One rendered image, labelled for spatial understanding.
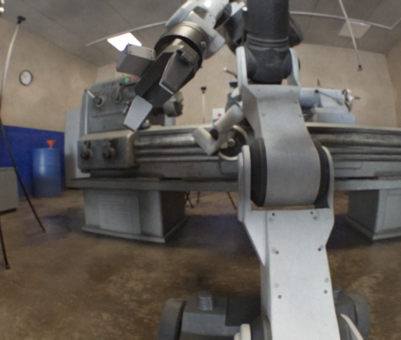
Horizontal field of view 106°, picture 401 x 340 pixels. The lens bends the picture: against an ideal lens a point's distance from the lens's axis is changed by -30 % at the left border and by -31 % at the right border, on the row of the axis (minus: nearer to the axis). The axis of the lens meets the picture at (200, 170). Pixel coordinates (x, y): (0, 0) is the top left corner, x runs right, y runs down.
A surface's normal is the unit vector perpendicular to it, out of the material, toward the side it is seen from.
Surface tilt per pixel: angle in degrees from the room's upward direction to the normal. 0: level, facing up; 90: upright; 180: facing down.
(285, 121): 56
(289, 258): 44
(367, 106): 90
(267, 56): 138
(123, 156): 90
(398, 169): 90
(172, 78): 73
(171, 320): 31
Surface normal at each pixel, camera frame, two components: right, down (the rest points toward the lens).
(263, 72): -0.09, 0.77
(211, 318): -0.11, -0.68
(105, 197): -0.22, 0.04
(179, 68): 0.64, -0.26
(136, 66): 0.18, 0.97
